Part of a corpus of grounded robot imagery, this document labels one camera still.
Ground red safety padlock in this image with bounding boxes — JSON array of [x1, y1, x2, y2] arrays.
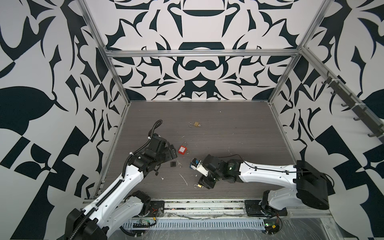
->
[[178, 142, 188, 155]]

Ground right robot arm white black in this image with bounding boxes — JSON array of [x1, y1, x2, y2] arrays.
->
[[190, 155, 332, 216]]

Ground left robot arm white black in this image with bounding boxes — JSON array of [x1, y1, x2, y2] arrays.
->
[[62, 134, 177, 240]]

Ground right circuit board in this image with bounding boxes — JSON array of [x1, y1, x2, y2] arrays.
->
[[262, 218, 283, 236]]

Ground circuit board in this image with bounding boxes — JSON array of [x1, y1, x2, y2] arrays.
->
[[262, 218, 283, 236], [132, 218, 157, 228]]

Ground left circuit board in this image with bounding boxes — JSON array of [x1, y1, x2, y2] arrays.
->
[[132, 218, 157, 228]]

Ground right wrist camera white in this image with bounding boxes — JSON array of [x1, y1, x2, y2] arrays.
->
[[190, 158, 209, 177]]

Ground black corrugated cable conduit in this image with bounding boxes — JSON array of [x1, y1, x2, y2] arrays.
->
[[67, 119, 163, 240]]

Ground white slotted cable duct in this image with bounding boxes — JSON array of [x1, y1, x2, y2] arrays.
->
[[123, 219, 265, 231]]

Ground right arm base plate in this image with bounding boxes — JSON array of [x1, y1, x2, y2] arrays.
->
[[244, 200, 288, 218]]

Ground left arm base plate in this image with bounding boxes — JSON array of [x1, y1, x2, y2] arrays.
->
[[145, 201, 165, 218]]

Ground black coat hook rail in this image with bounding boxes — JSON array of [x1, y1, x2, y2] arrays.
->
[[322, 71, 384, 144]]

